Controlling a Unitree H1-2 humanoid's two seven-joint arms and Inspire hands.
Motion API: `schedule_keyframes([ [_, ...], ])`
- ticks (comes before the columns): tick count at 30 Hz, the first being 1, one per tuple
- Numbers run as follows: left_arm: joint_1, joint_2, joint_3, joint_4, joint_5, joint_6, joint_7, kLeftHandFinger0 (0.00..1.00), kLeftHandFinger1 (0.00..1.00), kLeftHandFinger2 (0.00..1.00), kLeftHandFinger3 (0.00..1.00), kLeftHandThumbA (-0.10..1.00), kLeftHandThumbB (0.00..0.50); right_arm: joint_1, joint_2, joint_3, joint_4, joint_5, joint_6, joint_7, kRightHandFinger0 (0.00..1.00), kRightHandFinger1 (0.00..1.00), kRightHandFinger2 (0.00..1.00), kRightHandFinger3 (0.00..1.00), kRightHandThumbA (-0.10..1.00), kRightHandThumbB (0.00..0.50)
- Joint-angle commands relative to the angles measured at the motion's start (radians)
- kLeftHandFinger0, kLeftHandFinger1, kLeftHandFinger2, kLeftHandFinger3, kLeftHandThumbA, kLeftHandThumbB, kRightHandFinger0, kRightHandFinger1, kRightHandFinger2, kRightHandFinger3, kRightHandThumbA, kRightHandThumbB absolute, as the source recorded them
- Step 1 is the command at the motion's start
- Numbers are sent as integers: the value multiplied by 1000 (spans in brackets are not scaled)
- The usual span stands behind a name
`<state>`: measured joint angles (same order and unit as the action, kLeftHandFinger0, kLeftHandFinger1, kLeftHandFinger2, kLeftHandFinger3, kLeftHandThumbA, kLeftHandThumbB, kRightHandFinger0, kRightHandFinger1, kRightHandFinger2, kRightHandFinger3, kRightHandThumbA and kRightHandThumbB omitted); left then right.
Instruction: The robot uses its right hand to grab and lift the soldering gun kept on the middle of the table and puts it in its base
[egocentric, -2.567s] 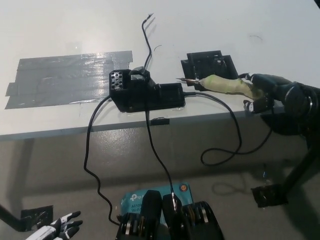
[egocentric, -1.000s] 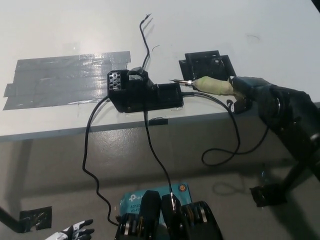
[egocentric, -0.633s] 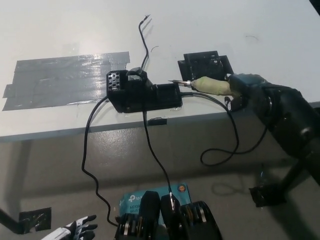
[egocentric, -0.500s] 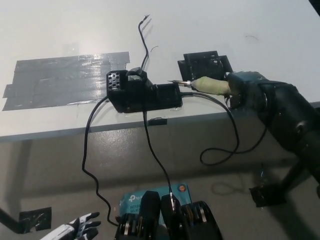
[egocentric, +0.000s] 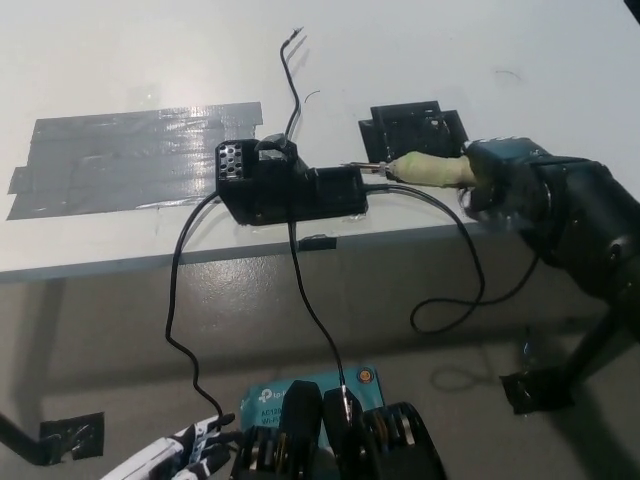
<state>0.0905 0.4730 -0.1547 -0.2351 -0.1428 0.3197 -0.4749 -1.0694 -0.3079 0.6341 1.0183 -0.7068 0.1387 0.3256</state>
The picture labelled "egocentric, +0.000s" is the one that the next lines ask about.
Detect grey duct tape patch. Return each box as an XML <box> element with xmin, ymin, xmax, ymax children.
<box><xmin>5</xmin><ymin>101</ymin><xmax>265</xmax><ymax>221</ymax></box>

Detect black square printed holder plate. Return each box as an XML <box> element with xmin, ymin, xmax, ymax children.
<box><xmin>358</xmin><ymin>101</ymin><xmax>471</xmax><ymax>161</ymax></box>

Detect black cable with metal plug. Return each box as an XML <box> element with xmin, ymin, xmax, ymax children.
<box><xmin>287</xmin><ymin>222</ymin><xmax>354</xmax><ymax>416</ymax></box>

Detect teal tp-link box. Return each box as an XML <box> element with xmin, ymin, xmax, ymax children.
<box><xmin>238</xmin><ymin>366</ymin><xmax>387</xmax><ymax>436</ymax></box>

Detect black robot torso blocks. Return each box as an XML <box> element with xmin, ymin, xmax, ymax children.
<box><xmin>229</xmin><ymin>380</ymin><xmax>449</xmax><ymax>480</ymax></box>

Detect black station power cable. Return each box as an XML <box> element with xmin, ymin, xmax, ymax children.
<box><xmin>164</xmin><ymin>194</ymin><xmax>236</xmax><ymax>419</ymax></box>

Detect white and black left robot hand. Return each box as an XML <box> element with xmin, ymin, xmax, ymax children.
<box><xmin>102</xmin><ymin>413</ymin><xmax>246</xmax><ymax>480</ymax></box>

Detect black soldering station base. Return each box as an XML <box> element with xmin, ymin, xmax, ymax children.
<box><xmin>215</xmin><ymin>133</ymin><xmax>370</xmax><ymax>227</ymax></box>

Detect small black tape strip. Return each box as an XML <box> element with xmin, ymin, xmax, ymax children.
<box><xmin>298</xmin><ymin>235</ymin><xmax>337</xmax><ymax>252</ymax></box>

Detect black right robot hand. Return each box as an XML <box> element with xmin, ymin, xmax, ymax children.
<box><xmin>458</xmin><ymin>135</ymin><xmax>551</xmax><ymax>229</ymax></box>

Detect tape-wrapped soldering iron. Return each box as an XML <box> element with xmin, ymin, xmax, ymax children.
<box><xmin>339</xmin><ymin>152</ymin><xmax>474</xmax><ymax>191</ymax></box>

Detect thin black frayed wire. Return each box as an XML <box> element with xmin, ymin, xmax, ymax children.
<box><xmin>279</xmin><ymin>27</ymin><xmax>307</xmax><ymax>139</ymax></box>

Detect black floor tape patch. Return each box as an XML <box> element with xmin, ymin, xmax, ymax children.
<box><xmin>38</xmin><ymin>411</ymin><xmax>106</xmax><ymax>462</ymax></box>
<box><xmin>499</xmin><ymin>367</ymin><xmax>575</xmax><ymax>416</ymax></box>

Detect black stand leg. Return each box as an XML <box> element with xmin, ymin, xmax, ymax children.
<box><xmin>567</xmin><ymin>304</ymin><xmax>621</xmax><ymax>386</ymax></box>
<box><xmin>0</xmin><ymin>412</ymin><xmax>54</xmax><ymax>454</ymax></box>

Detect black soldering iron cable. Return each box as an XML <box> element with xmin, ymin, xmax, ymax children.
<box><xmin>362</xmin><ymin>182</ymin><xmax>541</xmax><ymax>335</ymax></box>

